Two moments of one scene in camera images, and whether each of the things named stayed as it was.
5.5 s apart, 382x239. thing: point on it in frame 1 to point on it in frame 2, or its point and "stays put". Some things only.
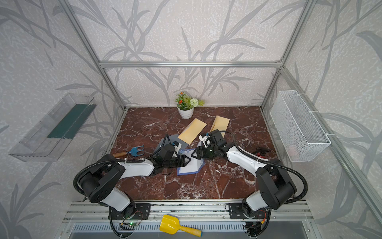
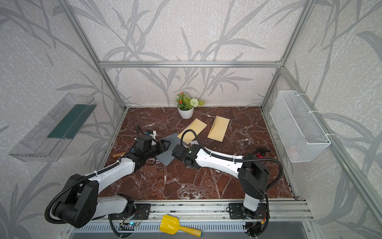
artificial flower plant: (185, 102) stays put
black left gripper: (181, 162) to (162, 147)
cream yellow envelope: (220, 123) stays put
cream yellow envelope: (192, 131) stays put
